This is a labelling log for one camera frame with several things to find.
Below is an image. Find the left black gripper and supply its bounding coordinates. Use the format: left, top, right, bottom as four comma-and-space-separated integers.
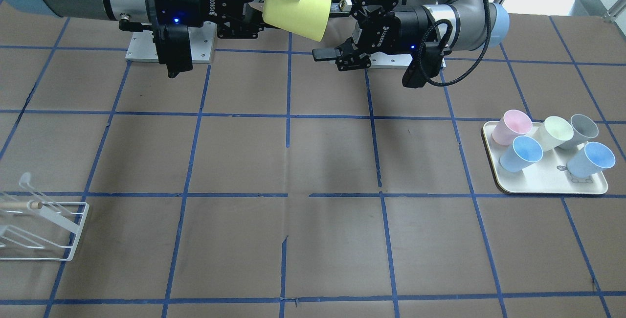
312, 0, 432, 72

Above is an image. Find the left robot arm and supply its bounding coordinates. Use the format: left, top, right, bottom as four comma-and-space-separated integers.
313, 0, 509, 80

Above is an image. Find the pink plastic cup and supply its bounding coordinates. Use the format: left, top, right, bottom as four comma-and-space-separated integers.
492, 109, 534, 146

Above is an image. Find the blue cup near pink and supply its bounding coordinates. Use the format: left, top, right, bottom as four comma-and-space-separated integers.
499, 136, 543, 173

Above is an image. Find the pale yellow plastic cup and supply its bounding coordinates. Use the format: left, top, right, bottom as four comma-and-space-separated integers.
530, 115, 573, 152

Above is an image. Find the grey plastic cup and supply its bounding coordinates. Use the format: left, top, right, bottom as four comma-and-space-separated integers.
558, 114, 599, 150

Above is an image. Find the blue cup near grey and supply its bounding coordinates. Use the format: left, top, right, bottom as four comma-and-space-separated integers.
566, 142, 616, 178

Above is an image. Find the cream plastic tray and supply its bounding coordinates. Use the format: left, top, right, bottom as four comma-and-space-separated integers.
481, 120, 608, 195

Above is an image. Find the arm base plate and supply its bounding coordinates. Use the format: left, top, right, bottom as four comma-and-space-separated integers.
362, 52, 413, 69
125, 22, 217, 64

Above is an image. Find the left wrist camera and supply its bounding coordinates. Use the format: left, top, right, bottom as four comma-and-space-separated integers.
402, 42, 452, 89

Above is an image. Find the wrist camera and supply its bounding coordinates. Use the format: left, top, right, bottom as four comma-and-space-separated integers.
154, 23, 193, 79
402, 42, 452, 89

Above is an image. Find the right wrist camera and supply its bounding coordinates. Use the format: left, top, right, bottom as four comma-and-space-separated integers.
154, 23, 193, 79

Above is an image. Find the white wire cup rack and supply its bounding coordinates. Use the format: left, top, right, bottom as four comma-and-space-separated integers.
0, 172, 90, 261

